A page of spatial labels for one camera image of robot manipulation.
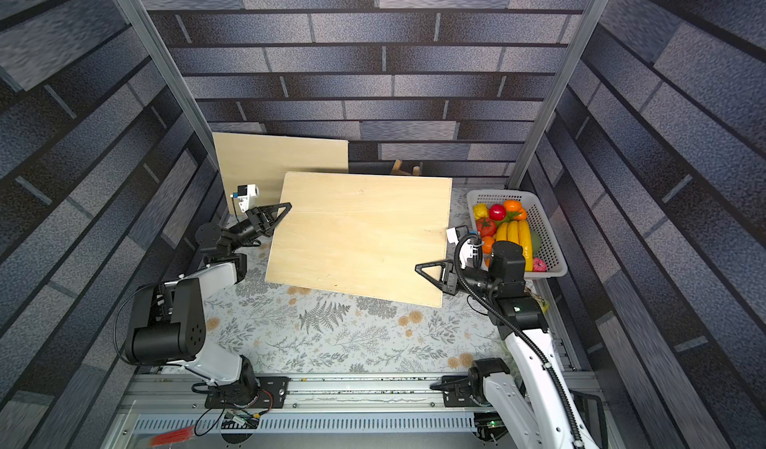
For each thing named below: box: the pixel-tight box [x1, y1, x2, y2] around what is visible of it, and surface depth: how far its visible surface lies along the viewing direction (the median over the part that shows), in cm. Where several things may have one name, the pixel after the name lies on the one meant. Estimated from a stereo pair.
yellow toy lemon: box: [472, 202, 489, 220], surface depth 105 cm
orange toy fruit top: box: [502, 199, 528, 221], surface depth 105 cm
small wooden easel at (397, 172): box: [390, 158, 420, 177], surface depth 98 cm
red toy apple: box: [488, 203, 507, 222], surface depth 102 cm
